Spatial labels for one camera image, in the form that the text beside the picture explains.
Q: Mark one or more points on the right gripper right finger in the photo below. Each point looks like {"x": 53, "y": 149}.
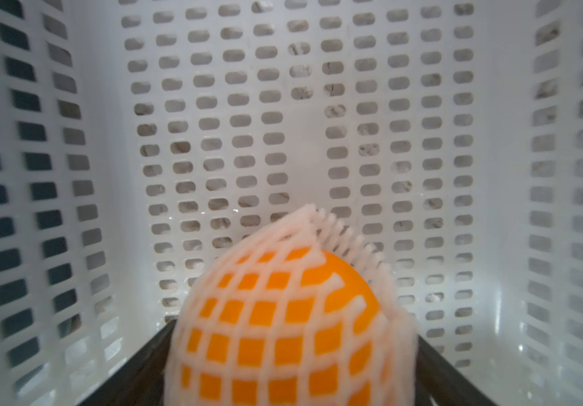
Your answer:
{"x": 439, "y": 383}

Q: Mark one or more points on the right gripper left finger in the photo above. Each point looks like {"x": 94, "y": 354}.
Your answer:
{"x": 140, "y": 381}

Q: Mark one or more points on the netted orange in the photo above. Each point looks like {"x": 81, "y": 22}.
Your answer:
{"x": 280, "y": 328}

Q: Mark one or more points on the white plastic mesh basket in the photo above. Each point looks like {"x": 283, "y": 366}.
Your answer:
{"x": 140, "y": 140}

